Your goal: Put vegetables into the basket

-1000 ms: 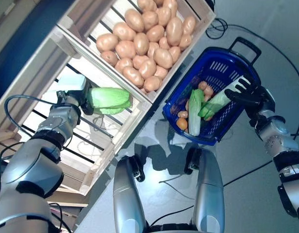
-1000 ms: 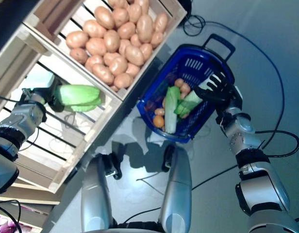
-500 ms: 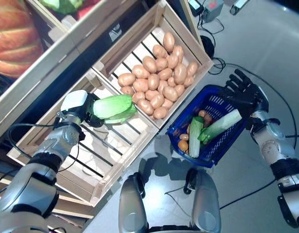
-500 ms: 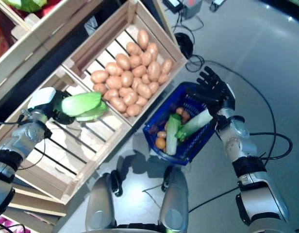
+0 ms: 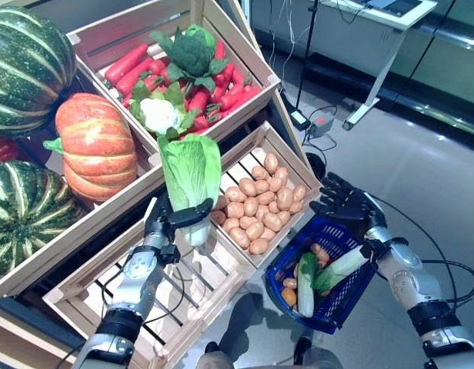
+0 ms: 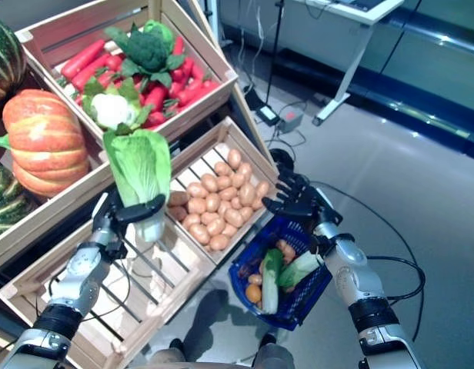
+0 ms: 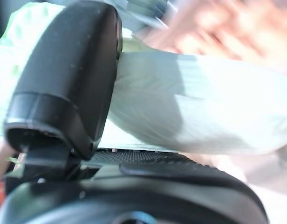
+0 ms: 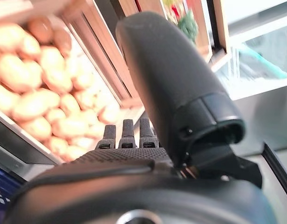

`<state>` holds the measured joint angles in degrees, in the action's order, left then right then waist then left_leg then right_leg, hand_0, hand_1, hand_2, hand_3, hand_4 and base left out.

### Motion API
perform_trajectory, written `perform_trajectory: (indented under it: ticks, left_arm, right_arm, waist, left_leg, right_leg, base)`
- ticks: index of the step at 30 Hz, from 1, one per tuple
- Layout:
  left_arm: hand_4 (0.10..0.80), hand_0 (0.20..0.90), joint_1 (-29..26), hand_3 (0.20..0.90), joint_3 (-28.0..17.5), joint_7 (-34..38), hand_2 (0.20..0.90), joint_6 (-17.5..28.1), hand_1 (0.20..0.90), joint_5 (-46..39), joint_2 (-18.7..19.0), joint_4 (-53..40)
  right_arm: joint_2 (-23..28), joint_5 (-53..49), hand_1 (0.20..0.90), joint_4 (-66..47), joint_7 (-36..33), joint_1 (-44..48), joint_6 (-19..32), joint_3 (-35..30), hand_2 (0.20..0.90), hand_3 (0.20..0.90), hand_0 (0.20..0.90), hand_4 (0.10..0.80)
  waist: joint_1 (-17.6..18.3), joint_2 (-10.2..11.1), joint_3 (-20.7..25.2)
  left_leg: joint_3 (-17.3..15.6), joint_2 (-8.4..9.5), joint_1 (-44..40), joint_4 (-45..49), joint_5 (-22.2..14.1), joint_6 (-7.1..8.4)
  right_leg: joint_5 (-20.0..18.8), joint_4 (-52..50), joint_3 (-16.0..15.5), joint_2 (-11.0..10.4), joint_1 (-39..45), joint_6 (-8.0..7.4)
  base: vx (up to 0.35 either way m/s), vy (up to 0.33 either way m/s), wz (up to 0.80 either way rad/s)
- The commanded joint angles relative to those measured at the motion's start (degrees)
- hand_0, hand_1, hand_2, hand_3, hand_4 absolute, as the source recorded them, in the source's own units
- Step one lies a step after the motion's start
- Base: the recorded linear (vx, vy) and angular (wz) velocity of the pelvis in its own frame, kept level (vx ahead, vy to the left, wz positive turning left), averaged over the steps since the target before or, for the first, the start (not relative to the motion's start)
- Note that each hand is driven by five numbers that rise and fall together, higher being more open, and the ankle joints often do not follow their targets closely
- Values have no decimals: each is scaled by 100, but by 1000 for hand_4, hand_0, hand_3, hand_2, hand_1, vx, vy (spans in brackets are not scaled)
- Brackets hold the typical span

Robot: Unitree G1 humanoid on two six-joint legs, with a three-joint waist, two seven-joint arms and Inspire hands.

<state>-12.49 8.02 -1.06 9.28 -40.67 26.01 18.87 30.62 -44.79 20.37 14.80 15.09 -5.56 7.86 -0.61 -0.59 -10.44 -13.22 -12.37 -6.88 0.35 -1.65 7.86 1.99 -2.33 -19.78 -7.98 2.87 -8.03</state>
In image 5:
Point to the grey box with red button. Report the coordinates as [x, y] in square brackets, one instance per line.
[322, 123]

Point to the long red carrot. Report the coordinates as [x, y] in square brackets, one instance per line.
[126, 63]
[134, 78]

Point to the wooden display shelf frame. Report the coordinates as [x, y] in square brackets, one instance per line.
[289, 127]

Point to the wide slatted wooden crate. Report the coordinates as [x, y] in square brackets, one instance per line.
[214, 303]

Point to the small green striped pumpkin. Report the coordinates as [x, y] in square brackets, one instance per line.
[25, 69]

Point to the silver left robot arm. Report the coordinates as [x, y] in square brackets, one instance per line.
[133, 276]

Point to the black round floor object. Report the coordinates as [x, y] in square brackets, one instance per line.
[316, 165]

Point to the large orange pumpkin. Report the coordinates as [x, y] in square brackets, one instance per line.
[2, 148]

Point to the wooden crate holding pumpkins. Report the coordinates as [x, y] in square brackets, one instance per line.
[87, 230]

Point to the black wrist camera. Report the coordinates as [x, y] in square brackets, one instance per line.
[169, 254]
[369, 253]

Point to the silver left robot leg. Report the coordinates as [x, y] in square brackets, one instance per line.
[214, 361]

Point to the large green striped pumpkin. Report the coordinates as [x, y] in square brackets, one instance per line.
[25, 215]

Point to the grey glass display cabinet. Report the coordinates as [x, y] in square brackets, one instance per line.
[452, 69]

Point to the blue plastic shopping basket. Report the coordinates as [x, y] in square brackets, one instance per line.
[337, 234]

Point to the small orange pumpkin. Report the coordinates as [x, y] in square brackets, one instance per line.
[98, 146]

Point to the white cauliflower with leaves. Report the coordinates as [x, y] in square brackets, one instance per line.
[158, 111]

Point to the white office desk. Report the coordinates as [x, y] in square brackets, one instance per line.
[356, 34]

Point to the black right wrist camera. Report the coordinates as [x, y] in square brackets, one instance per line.
[369, 253]

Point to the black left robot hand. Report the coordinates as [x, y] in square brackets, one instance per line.
[191, 215]

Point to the black tripod stand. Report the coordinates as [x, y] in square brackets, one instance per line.
[306, 57]

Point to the brown potato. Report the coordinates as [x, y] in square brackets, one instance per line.
[262, 211]
[284, 217]
[218, 217]
[260, 173]
[274, 206]
[290, 283]
[258, 246]
[268, 233]
[296, 207]
[239, 237]
[235, 194]
[323, 257]
[247, 186]
[262, 186]
[282, 175]
[248, 221]
[272, 221]
[266, 197]
[299, 193]
[255, 230]
[231, 223]
[235, 209]
[251, 206]
[285, 198]
[318, 249]
[221, 202]
[271, 163]
[275, 183]

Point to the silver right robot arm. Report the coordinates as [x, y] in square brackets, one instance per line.
[410, 276]

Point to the pale beige root vegetable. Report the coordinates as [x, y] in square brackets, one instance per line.
[155, 50]

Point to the wooden crate holding potatoes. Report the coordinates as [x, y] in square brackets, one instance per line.
[291, 153]

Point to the silver right robot leg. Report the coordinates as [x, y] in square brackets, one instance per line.
[318, 359]

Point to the black power adapter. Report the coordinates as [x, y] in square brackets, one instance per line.
[299, 118]

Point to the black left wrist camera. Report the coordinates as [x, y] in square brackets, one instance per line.
[169, 254]

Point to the wooden crate holding carrots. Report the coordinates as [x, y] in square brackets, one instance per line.
[241, 54]

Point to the silver robot leg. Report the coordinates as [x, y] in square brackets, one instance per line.
[214, 361]
[318, 359]

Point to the open dark laptop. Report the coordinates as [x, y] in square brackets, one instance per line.
[398, 4]

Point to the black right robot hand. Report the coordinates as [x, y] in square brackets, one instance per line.
[352, 203]

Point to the green broccoli head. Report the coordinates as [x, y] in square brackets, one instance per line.
[191, 50]

